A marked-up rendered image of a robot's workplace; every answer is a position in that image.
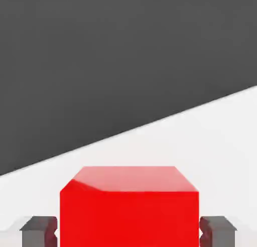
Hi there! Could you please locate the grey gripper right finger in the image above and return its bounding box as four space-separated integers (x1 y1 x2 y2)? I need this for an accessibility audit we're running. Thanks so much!
199 216 257 247

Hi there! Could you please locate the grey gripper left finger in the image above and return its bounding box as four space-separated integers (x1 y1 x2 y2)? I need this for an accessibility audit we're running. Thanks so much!
0 216 58 247

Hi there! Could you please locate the small red cube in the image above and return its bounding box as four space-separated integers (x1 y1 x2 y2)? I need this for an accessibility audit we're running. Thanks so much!
59 166 200 247

